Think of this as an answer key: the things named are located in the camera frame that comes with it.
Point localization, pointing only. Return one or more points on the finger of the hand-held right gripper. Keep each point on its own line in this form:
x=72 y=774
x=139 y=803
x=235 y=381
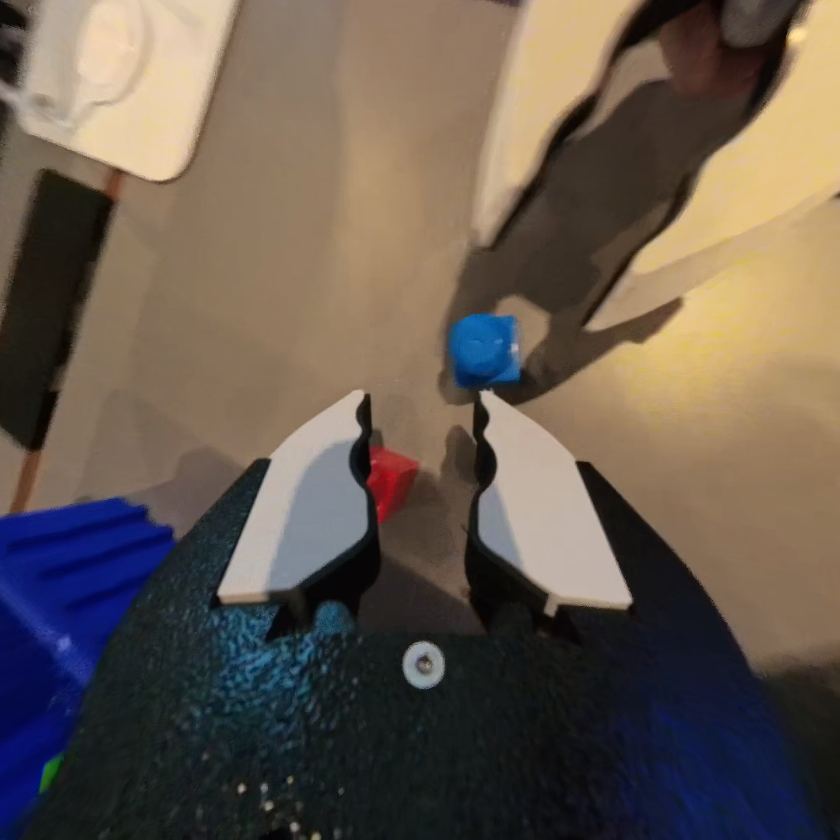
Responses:
x=538 y=98
x=787 y=164

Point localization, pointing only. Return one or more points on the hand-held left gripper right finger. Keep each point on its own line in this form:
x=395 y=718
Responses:
x=544 y=525

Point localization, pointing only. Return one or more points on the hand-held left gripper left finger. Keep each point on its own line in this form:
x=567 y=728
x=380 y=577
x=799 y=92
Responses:
x=295 y=525

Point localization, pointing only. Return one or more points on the red mega block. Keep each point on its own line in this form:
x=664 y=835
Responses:
x=394 y=482

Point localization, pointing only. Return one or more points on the blue mega block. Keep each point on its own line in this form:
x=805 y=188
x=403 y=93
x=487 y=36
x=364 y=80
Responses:
x=485 y=351

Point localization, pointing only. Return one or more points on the blue plastic bin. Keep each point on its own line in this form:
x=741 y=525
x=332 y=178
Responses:
x=52 y=590

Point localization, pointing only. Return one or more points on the green mega block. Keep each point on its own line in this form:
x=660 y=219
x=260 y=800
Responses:
x=51 y=774

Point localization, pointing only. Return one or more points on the person's right hand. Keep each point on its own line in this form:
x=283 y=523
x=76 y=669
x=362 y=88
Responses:
x=695 y=52

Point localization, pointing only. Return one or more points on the instruction board stand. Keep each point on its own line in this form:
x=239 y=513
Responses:
x=151 y=98

